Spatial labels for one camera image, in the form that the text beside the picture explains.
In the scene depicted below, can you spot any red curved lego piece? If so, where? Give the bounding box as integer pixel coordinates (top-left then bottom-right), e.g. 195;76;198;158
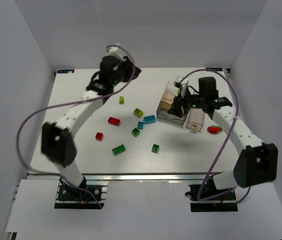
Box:
207;126;221;134

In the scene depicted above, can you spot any lime sloped lego brick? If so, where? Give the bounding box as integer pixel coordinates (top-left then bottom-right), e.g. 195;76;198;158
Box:
133;108;144;118

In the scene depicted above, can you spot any green small lego brick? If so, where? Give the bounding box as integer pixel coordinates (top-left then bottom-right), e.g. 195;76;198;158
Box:
131;128;140;137
151;144;160;154

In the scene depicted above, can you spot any red long lego brick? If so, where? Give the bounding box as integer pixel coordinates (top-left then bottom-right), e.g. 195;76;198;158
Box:
108;117;121;126

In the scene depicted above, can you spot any small red lego brick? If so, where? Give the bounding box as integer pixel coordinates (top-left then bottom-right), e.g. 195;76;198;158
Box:
95;132;104;141

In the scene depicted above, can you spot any green long lego brick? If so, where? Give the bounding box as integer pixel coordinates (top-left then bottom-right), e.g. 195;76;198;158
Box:
112;144;126;156

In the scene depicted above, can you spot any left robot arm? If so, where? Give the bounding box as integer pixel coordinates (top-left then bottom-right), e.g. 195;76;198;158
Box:
41;55;141;188

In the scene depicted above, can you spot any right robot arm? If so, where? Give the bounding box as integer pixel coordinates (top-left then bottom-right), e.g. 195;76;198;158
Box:
168;77;278;191

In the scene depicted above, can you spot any grey wavy container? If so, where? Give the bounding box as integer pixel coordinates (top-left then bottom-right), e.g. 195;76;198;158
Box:
156;101;187;126

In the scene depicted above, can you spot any orange wavy container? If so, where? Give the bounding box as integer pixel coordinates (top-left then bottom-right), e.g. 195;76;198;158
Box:
159;90;177;111

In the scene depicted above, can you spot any clear wavy container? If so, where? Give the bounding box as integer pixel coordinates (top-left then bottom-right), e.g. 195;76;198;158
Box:
165;81;179;96

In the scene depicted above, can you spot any blue long lego brick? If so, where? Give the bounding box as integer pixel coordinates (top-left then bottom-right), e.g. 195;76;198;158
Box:
143;115;156;125

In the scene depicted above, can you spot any blue table label right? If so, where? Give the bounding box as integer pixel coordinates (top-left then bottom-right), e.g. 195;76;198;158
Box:
206;67;223;72

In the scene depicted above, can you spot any blue small lego brick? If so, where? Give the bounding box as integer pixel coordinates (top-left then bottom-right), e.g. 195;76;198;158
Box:
137;121;144;130

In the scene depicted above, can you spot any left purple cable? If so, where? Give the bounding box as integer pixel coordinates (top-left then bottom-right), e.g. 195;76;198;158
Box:
17;44;135;210

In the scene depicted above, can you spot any purple cable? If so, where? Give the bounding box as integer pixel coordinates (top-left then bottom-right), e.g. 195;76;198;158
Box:
17;44;135;210
179;69;253;204

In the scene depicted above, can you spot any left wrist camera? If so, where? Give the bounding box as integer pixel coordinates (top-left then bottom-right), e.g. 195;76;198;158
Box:
106;43;123;60

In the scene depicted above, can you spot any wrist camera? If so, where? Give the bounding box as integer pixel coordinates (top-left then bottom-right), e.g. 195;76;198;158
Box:
174;75;189;98
106;43;123;60

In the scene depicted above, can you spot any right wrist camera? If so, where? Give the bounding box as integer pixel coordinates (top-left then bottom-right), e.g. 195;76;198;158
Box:
174;75;189;98

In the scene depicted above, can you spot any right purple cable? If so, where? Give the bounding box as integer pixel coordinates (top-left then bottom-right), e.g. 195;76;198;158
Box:
179;69;253;204

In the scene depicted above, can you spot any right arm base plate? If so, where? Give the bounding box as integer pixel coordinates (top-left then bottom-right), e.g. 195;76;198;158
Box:
184;184;238;213

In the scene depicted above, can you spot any aluminium table rail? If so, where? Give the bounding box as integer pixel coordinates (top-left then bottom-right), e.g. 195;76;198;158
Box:
27;172;246;182

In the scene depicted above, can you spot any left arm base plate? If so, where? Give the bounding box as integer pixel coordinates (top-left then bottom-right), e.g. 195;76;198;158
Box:
54;181;107;210

